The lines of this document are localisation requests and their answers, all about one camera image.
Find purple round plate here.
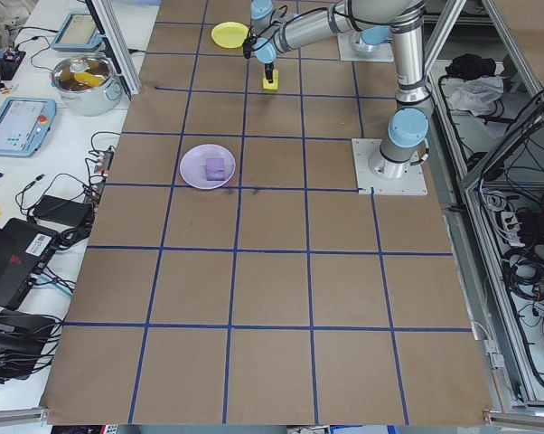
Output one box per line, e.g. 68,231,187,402
179,143,237,191

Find white power strip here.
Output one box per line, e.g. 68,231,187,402
497,205,526,248

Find black usb hub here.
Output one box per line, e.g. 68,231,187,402
84,148,116,203

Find purple foam block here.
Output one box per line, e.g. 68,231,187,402
204,156,226,180

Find yellow round plate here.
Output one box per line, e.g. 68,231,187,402
210,21,251,49

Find black docking box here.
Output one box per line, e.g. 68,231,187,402
0,309,64,359

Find white plastic bag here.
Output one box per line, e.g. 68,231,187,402
0,0,34,33

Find aluminium profile bar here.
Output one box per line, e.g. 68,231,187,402
482,409,544,429
0,406,52,426

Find black cable bundle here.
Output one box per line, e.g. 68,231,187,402
502,243,544,299

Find black power brick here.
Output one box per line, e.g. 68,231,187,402
30,193,96,226

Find white square base plate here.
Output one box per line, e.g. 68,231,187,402
351,137,429,196
338,33,396,63

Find white cloth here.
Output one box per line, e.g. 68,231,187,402
449,75,507,117

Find aluminium profile post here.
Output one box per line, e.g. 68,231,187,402
85,0,142,95
423,0,468,62

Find black plug adapters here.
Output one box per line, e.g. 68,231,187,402
518,207,544,237

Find glass pot lid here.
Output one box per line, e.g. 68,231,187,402
52,54,116,92

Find metal bar V-shaped frame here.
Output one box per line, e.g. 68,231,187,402
427,0,544,415

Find black cloth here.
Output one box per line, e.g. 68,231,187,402
444,52,498,79

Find steel cooking pot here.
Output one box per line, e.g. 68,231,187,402
50,53,123,118

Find light blue teach pendant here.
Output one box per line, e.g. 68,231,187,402
51,12,105,51
0,97,58,159

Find black computer with label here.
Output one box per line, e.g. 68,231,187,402
0,216,60,313

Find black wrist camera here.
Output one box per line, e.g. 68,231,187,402
241,30,258,61

